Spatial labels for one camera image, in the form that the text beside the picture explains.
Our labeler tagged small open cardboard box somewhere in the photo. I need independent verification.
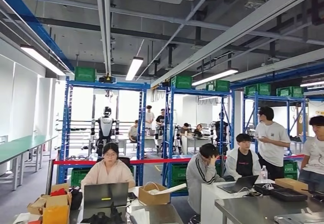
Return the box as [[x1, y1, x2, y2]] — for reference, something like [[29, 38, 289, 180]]
[[138, 182, 171, 206]]

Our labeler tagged silver stamped metal plate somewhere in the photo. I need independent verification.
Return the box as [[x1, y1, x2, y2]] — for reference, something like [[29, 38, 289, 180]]
[[273, 211, 324, 224]]

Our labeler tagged dark grey laptop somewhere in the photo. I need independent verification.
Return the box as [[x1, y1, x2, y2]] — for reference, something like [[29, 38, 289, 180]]
[[83, 182, 129, 220], [217, 174, 260, 194]]

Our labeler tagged white black humanoid robot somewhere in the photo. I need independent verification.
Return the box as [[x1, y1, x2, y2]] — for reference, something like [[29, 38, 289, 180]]
[[88, 106, 120, 158], [153, 125, 184, 155]]

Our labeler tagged black plastic tray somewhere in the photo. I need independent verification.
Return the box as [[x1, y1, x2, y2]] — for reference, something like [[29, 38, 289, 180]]
[[253, 183, 279, 197], [269, 188, 309, 203]]

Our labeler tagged yellow cardboard box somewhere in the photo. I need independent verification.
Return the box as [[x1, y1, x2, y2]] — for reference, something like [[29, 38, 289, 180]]
[[42, 183, 73, 224]]

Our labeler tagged red cloth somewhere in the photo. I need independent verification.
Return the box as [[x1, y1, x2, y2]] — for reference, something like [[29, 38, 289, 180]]
[[50, 187, 68, 197]]

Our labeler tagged red barrier tape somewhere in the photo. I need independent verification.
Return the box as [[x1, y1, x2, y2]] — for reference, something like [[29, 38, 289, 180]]
[[53, 154, 305, 166]]

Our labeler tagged grey top table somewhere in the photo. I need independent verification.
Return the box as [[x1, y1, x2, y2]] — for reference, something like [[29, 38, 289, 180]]
[[68, 186, 184, 224]]

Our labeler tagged ceiling light fixture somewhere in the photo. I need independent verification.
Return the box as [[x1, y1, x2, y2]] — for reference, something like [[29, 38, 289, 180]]
[[125, 56, 144, 82], [191, 68, 239, 87], [20, 44, 67, 77], [300, 80, 324, 88]]

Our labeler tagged black yellow rail trolley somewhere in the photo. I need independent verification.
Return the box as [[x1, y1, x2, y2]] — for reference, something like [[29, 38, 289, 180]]
[[98, 75, 116, 84]]

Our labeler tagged long white sheet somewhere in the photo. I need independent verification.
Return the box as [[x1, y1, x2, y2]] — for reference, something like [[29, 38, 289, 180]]
[[147, 183, 187, 196]]

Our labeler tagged silver stanchion post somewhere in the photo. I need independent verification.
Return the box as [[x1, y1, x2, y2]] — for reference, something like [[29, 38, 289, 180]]
[[46, 159, 55, 195]]

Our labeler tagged small brown cardboard box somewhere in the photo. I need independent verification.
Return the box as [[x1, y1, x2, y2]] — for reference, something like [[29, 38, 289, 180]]
[[26, 197, 48, 216]]

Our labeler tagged black tangled gear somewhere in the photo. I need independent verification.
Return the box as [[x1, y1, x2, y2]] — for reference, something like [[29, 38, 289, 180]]
[[80, 203, 128, 224]]

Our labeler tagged green top table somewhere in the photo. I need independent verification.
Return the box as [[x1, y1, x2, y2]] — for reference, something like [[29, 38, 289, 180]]
[[11, 134, 59, 173], [0, 141, 29, 192]]

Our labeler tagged black bag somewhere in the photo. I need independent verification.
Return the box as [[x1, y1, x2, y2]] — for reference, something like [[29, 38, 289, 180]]
[[69, 186, 84, 211]]

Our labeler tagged dark humanoid robot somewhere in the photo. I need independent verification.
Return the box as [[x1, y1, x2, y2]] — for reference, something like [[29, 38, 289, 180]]
[[211, 112, 229, 155]]

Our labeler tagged grey ceiling rail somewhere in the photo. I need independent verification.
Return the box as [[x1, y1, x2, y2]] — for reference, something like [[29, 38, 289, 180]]
[[222, 47, 324, 83], [150, 0, 324, 89], [94, 0, 113, 78]]

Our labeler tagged person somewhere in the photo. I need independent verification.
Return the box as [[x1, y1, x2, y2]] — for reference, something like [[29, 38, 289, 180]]
[[127, 120, 139, 144], [224, 133, 262, 180], [145, 105, 155, 137], [80, 142, 136, 190], [186, 143, 226, 216], [193, 124, 204, 138], [254, 106, 292, 181], [155, 108, 165, 140], [180, 122, 190, 138], [298, 115, 324, 192]]

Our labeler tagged white table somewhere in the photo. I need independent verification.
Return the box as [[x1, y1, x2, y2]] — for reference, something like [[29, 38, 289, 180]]
[[200, 178, 276, 224]]

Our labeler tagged flat closed cardboard box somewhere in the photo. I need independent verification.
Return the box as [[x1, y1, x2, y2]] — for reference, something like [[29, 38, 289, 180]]
[[274, 177, 309, 193]]

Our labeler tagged stainless steel workbench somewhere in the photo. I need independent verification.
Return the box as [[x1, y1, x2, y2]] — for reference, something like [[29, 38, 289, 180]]
[[214, 195, 324, 224]]

